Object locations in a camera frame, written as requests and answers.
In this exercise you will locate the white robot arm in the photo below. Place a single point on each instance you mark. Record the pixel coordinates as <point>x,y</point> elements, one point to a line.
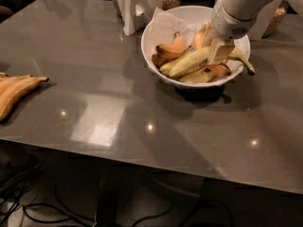
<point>233,19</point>

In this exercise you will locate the long yellow banana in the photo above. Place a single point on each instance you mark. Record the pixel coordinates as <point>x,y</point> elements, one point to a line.
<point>201,55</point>

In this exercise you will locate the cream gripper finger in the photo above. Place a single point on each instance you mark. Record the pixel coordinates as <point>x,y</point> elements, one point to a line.
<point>219,50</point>
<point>210,34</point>

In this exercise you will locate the small orange banana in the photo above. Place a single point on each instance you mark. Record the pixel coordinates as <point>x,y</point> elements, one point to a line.
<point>178,46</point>
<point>159,59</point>

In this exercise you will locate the small orange banana top left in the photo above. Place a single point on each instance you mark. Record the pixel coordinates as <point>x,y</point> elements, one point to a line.
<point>178,46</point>

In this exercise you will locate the orange banana on table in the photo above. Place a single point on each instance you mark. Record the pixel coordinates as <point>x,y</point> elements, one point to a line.
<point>11,84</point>
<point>9,99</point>

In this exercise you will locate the small orange banana lower left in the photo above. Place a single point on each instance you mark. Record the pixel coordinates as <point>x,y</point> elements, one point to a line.
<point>159,59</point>

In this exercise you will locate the yellow-green banana in bowl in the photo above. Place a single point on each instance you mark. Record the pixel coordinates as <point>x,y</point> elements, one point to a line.
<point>165,68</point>

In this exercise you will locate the orange banana right in bowl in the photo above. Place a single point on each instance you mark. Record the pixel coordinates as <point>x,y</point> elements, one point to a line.
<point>219,70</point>

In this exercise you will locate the pale yellow banana bottom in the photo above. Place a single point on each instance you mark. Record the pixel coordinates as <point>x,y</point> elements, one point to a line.
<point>203,76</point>

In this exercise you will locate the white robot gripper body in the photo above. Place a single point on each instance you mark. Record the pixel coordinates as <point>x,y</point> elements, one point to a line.
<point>229,25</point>

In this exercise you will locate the dark table leg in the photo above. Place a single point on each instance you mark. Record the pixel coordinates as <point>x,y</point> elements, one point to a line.
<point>108,199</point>

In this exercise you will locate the orange banana with green stem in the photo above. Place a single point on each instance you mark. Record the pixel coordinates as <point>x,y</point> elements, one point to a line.
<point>198,38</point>

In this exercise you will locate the white ceramic bowl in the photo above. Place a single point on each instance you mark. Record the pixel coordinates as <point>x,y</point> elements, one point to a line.
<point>236,68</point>

